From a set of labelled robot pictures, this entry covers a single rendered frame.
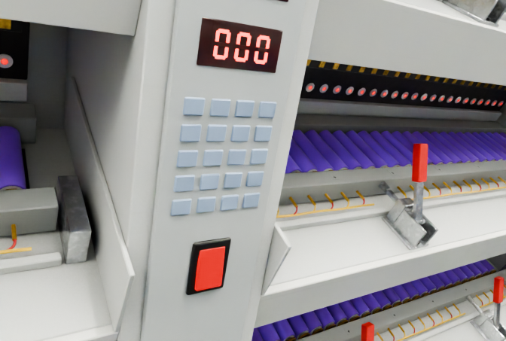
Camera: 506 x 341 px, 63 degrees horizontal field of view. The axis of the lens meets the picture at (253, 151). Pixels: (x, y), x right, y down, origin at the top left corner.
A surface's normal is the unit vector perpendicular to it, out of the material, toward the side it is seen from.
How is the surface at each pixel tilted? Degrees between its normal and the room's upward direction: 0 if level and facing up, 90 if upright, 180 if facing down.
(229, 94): 90
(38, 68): 90
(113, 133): 90
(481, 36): 110
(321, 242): 19
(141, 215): 90
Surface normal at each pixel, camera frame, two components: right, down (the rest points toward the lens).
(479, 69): 0.44, 0.62
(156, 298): 0.52, 0.33
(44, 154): 0.33, -0.78
